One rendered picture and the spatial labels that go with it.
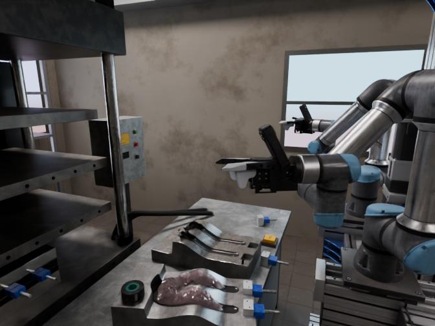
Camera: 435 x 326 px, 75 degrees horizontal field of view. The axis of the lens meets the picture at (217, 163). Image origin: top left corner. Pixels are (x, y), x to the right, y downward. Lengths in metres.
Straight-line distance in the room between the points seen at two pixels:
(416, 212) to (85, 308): 1.19
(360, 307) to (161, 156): 3.05
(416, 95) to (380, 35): 2.31
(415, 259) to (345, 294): 0.31
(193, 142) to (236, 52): 1.16
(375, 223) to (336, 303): 0.32
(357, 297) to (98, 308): 0.96
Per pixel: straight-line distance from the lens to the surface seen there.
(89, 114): 1.56
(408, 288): 1.12
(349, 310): 1.18
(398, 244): 0.96
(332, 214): 0.78
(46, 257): 1.47
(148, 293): 1.17
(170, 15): 3.67
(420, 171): 0.89
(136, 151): 1.89
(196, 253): 1.38
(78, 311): 1.35
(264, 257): 1.46
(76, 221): 1.54
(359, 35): 3.16
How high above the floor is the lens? 1.63
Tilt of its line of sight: 14 degrees down
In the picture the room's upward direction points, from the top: straight up
